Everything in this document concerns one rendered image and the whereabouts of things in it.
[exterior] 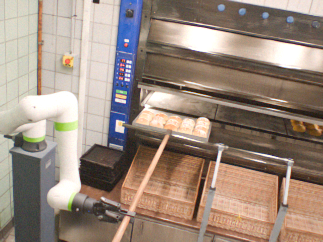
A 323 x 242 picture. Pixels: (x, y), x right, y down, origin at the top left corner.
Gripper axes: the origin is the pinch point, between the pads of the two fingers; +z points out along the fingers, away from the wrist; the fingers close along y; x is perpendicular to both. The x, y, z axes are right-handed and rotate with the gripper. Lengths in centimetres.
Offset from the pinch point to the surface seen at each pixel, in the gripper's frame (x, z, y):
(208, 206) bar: -76, 38, 38
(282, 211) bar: -76, 86, 27
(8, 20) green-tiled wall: -96, -123, -57
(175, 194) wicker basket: -113, 12, 60
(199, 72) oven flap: -137, 11, -36
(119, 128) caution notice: -134, -45, 24
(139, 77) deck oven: -137, -35, -22
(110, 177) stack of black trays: -96, -38, 48
